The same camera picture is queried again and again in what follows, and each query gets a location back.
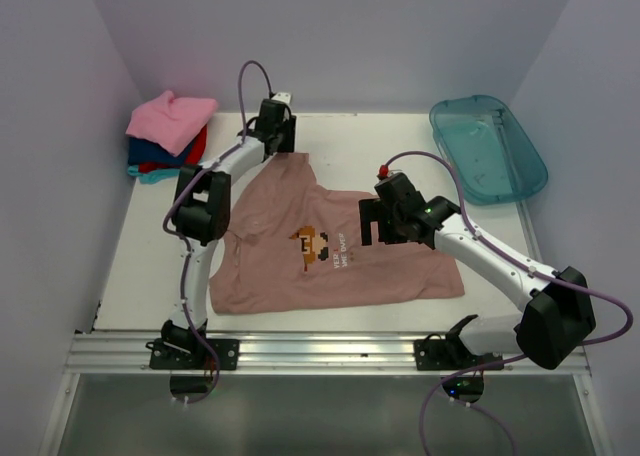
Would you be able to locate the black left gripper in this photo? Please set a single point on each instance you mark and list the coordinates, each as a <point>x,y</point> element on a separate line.
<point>288,143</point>

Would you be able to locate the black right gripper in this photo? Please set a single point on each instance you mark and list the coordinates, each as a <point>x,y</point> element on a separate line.
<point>374,210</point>

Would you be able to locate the dusty pink printed t-shirt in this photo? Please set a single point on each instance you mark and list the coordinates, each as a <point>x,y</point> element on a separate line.
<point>294,245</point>

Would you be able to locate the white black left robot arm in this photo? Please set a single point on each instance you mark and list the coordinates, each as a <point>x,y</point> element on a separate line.
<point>200,216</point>

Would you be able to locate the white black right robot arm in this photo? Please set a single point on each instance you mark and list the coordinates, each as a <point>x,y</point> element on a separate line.
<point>555,312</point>

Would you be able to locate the folded red t-shirt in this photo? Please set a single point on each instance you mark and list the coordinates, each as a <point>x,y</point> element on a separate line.
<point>153,154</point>

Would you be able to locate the folded pink t-shirt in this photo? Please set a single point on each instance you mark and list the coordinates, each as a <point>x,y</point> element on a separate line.
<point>171,122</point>

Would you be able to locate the teal plastic bin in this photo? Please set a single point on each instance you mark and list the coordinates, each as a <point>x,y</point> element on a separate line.
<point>493,156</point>

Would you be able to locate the folded teal t-shirt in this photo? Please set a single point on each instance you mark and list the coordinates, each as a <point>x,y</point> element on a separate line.
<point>152,176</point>

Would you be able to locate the folded navy blue t-shirt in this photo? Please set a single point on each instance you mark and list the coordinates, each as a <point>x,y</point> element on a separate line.
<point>134,151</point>

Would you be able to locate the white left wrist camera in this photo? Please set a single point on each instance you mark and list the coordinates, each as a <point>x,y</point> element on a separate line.
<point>282,97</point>

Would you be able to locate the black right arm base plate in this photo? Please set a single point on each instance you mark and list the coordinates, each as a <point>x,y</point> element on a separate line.
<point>436,352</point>

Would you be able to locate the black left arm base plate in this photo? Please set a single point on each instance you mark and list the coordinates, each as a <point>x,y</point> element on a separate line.
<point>164,357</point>

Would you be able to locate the aluminium mounting rail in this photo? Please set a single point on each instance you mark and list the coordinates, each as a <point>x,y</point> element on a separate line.
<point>371,340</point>

